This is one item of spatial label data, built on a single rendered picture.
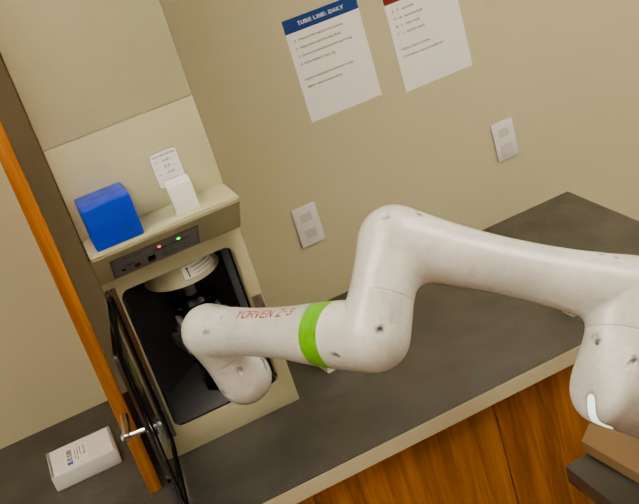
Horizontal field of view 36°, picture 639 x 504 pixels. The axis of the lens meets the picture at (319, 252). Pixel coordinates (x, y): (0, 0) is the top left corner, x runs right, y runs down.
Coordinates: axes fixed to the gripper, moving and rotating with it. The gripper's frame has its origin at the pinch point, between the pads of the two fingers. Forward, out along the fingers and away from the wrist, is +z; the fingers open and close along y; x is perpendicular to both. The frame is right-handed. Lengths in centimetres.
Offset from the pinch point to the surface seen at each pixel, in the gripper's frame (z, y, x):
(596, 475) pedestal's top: -78, -49, 26
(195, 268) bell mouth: -7.7, -1.9, -14.6
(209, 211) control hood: -21.7, -6.9, -30.7
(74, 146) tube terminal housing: -10, 12, -50
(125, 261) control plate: -17.7, 12.1, -26.3
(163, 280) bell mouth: -6.2, 5.4, -14.4
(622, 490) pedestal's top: -84, -50, 26
